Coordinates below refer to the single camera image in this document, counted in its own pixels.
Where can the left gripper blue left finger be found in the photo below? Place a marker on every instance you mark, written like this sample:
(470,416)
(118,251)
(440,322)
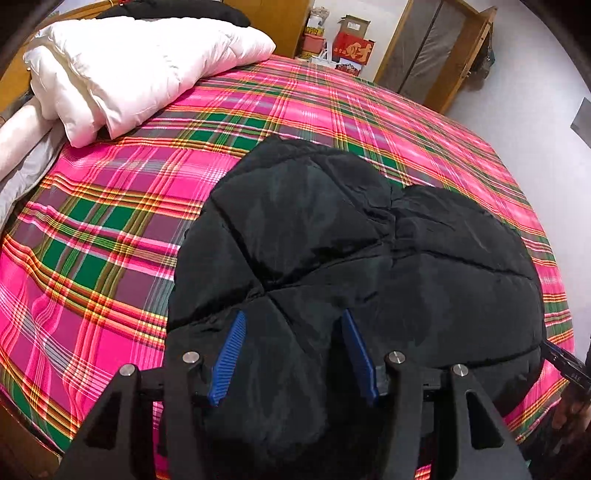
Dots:
(224,367)

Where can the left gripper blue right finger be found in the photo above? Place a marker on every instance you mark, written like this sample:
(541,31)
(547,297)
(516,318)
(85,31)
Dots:
(363,366)

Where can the black padded jacket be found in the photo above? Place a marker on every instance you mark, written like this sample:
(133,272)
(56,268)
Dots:
(296,237)

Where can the right hand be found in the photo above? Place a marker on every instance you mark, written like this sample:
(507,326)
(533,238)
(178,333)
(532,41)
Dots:
(572,415)

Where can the pink plaid bed sheet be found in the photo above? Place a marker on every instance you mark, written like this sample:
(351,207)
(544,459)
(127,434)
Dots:
(88,261)

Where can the grey folded blanket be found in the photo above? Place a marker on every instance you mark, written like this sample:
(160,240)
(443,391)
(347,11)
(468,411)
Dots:
(30,144)

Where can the red gift box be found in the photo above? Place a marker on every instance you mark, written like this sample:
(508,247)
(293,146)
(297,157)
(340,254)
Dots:
(352,48)

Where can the dark bag on door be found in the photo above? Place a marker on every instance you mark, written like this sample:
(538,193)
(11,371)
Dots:
(482,65)

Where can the stacked pink boxes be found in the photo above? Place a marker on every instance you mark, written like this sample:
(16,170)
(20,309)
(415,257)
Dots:
(313,39)

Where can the brown cardboard box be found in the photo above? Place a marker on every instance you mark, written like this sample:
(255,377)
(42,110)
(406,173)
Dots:
(353,25)

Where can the wooden wardrobe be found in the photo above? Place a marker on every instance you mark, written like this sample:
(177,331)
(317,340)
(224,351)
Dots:
(282,20)

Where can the open wooden door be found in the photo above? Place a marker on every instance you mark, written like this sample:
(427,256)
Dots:
(475,29)

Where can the white folded duvet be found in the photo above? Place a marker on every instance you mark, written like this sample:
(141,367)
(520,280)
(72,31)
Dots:
(115,73)

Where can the black garment on duvet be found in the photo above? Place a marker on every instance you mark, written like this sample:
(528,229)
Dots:
(161,9)

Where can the wooden door frame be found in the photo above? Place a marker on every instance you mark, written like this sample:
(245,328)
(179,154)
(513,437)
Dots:
(422,42)

